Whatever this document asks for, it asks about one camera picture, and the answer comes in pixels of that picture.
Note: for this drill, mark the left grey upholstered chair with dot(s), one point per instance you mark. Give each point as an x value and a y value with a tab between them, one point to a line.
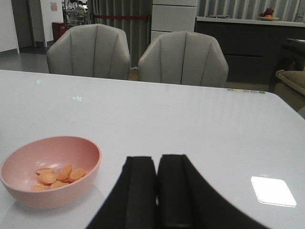
94	50

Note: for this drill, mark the red trash bin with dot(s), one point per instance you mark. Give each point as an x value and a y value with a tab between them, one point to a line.
58	29

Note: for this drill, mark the grey upholstered chair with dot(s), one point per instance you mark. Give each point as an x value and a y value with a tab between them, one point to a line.
186	58
94	50

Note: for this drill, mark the red barrier tape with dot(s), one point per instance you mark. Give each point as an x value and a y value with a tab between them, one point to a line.
111	17

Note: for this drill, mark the tan cushion seat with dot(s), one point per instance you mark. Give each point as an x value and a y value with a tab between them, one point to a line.
291	88

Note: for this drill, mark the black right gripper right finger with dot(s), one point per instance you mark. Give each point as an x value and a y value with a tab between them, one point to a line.
188	201

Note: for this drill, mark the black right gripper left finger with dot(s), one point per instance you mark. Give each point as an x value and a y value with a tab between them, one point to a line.
131	203

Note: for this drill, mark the right grey upholstered chair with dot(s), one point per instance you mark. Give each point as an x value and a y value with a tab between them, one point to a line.
186	58

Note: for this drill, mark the dark counter sideboard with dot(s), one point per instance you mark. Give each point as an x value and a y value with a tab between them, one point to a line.
251	47

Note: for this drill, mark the pink bowl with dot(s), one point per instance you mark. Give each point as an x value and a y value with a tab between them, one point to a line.
18	171

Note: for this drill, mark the fruit plate on counter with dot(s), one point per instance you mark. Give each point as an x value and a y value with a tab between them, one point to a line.
267	15

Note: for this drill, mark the white cabinet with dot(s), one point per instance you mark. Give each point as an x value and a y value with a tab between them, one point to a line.
172	15

